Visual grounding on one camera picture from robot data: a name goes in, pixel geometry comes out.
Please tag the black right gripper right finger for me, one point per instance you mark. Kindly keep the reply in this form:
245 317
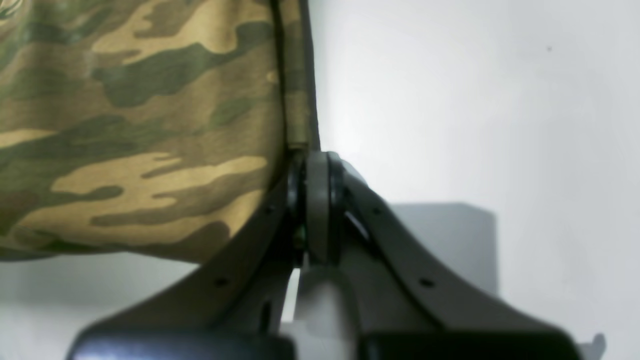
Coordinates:
408 305

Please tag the camouflage T-shirt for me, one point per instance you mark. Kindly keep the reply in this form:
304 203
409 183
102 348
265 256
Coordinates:
153 127

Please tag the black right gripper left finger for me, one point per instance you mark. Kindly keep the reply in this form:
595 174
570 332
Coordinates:
229 308

